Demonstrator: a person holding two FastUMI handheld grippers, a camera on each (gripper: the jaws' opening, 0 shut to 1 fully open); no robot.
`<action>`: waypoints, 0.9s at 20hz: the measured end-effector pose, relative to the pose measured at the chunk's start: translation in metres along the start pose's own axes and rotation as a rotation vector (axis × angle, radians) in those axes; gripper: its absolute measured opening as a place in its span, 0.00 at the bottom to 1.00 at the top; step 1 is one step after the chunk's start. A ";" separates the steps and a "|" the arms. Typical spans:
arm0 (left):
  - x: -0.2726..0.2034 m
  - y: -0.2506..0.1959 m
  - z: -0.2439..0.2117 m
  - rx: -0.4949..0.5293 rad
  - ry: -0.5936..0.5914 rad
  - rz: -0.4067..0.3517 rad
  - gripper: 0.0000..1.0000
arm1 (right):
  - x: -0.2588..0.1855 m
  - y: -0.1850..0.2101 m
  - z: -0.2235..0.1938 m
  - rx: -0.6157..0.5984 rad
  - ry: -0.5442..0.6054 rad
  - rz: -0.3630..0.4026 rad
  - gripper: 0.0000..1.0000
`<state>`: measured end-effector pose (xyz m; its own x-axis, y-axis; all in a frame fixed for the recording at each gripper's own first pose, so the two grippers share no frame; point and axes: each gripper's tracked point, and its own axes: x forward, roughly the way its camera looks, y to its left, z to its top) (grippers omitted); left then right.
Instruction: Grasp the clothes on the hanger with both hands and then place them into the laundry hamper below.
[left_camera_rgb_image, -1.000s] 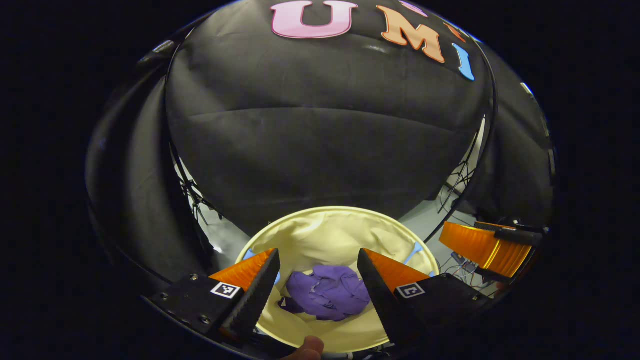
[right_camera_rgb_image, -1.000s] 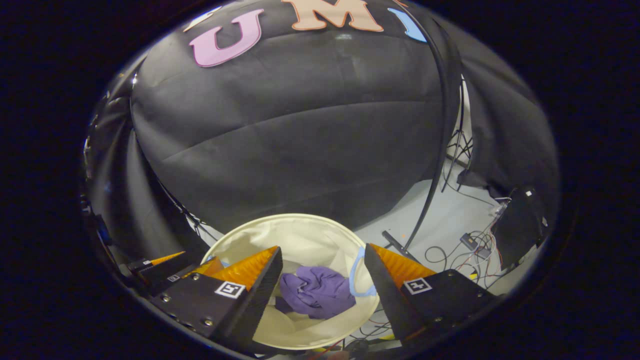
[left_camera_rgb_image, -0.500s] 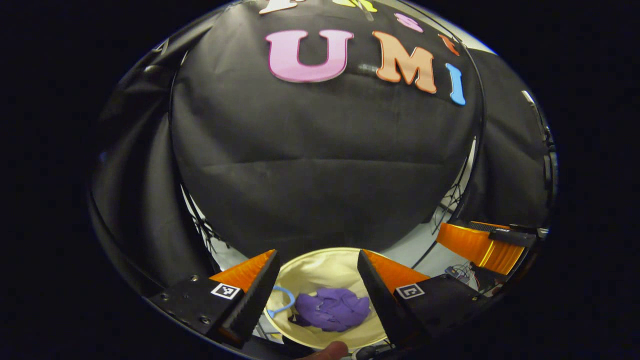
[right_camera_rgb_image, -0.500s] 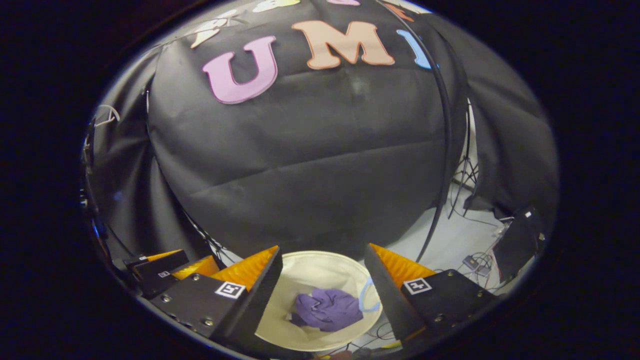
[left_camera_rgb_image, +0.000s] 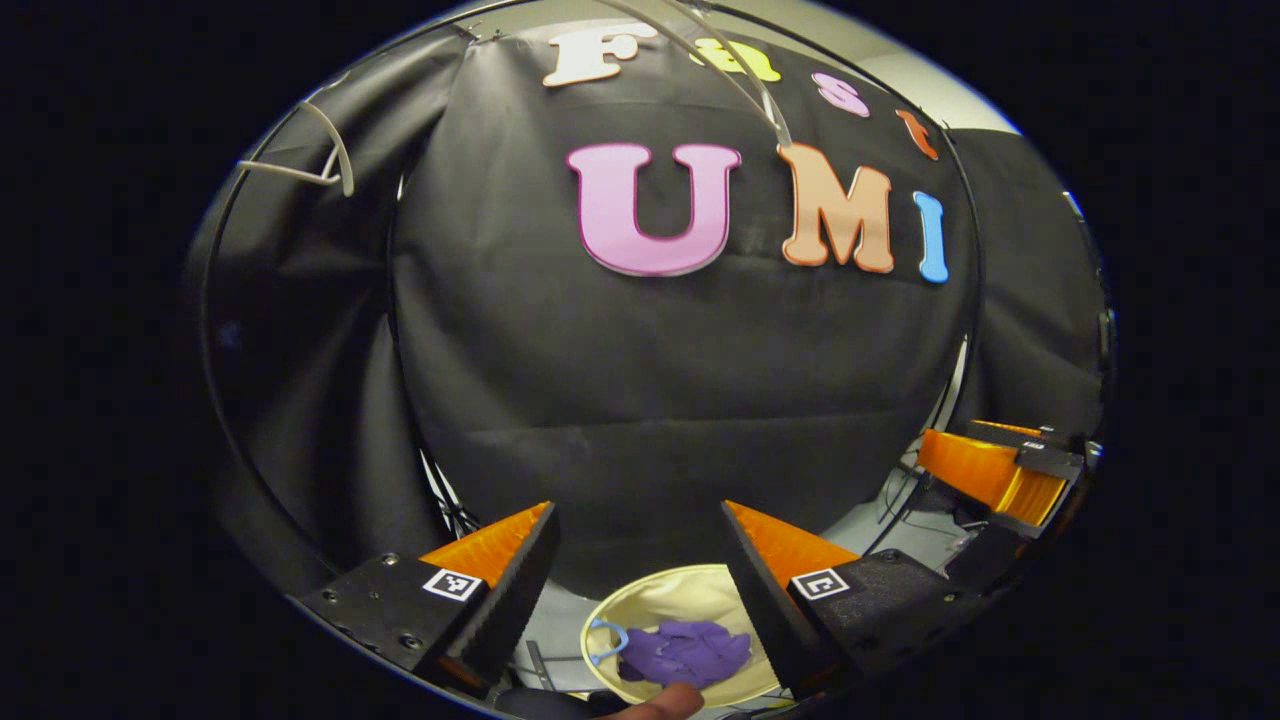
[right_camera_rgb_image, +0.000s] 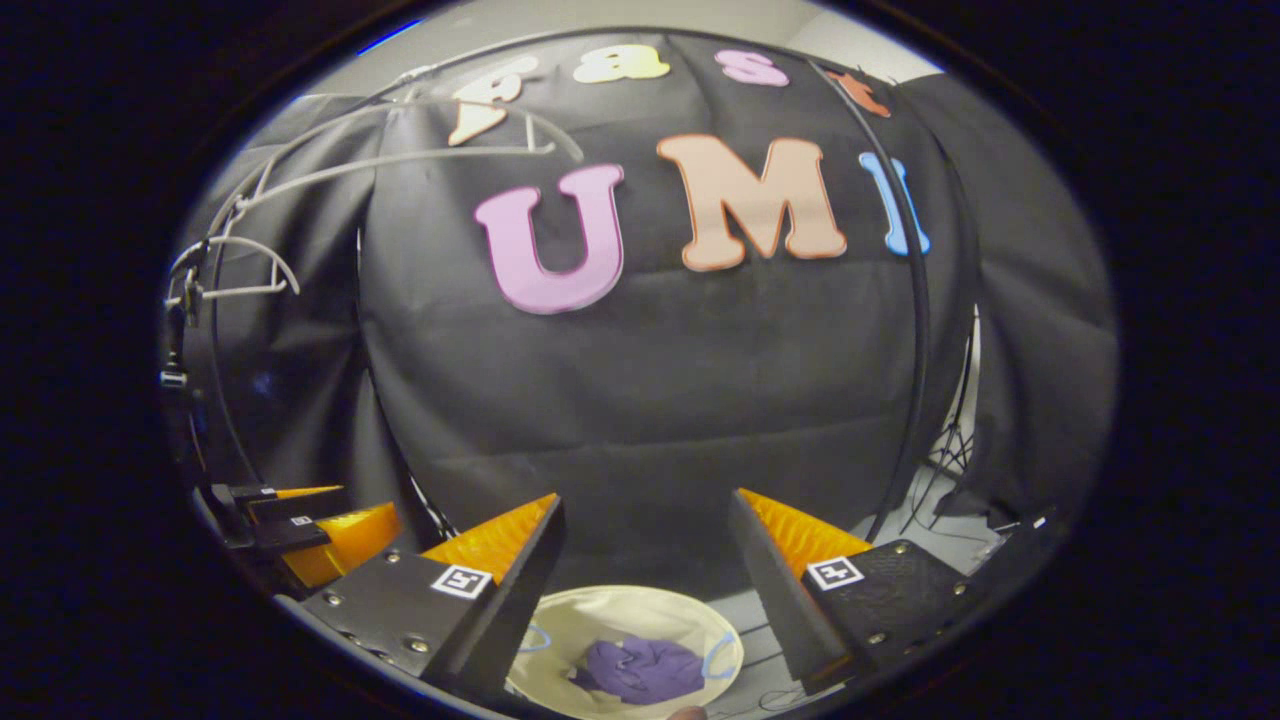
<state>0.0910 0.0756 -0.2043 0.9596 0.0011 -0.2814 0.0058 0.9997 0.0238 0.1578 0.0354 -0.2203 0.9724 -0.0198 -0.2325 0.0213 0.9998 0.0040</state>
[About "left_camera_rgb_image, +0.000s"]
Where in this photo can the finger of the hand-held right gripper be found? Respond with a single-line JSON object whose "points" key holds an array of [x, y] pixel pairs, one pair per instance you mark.
{"points": [[1005, 431], [980, 470]]}

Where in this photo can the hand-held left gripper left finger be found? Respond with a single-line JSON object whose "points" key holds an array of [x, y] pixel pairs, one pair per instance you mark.
{"points": [[520, 590]]}

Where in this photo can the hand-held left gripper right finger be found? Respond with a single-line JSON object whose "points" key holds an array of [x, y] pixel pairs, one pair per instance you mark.
{"points": [[760, 590]]}

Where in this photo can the cream laundry hamper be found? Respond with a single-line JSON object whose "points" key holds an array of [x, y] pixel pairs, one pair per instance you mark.
{"points": [[690, 595]]}

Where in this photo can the purple knit cardigan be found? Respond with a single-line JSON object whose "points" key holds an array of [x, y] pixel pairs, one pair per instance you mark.
{"points": [[685, 653]]}

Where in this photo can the black clothes rack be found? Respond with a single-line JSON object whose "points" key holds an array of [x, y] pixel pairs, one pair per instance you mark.
{"points": [[205, 330]]}

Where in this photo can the white hanger with tape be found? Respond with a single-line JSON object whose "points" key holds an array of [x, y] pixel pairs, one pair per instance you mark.
{"points": [[745, 85]]}

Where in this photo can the white empty clothes hanger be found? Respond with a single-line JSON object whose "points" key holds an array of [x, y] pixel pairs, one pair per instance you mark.
{"points": [[340, 150]]}

